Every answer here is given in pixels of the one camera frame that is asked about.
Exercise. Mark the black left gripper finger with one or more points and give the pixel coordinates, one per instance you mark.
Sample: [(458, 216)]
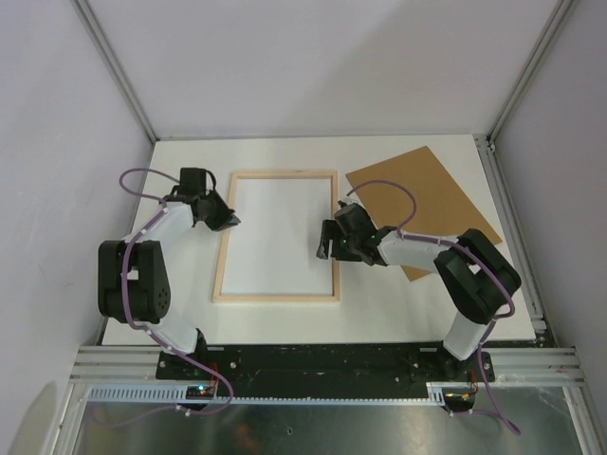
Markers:
[(224, 226), (222, 215)]

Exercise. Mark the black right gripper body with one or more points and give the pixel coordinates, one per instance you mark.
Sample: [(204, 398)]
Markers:
[(340, 247)]

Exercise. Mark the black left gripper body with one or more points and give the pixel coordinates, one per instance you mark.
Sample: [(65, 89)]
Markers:
[(211, 218)]

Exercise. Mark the white wooden picture frame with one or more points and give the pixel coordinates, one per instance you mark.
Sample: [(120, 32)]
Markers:
[(280, 237)]

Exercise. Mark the brown cardboard backing board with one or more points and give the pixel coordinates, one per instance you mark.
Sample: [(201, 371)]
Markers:
[(416, 184)]

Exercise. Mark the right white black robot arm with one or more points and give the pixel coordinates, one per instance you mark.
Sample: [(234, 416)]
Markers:
[(479, 279)]

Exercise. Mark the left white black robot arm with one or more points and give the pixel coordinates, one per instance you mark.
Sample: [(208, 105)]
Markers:
[(133, 281)]

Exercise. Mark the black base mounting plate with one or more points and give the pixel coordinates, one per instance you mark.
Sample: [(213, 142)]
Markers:
[(359, 371)]

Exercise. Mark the aluminium front rail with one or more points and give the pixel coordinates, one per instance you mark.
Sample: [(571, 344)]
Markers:
[(514, 367)]

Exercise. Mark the left aluminium corner post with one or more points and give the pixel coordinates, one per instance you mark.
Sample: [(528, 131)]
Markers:
[(110, 58)]

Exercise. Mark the aluminium corner post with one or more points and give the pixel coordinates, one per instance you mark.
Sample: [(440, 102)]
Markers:
[(549, 35), (110, 58)]

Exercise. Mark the right aluminium corner post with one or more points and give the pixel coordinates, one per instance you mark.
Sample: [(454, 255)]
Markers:
[(549, 35)]

